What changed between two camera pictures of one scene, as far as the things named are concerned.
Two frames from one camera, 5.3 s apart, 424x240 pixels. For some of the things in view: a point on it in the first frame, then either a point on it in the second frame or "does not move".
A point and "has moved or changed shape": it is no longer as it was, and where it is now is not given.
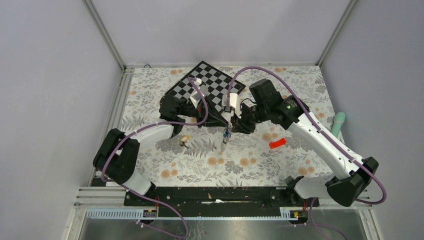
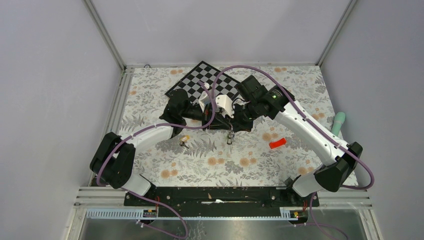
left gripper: x=214 y=119 does not move
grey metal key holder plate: x=226 y=137 has moved or changed shape
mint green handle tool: x=339 y=119 does not move
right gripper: x=235 y=121 does not move
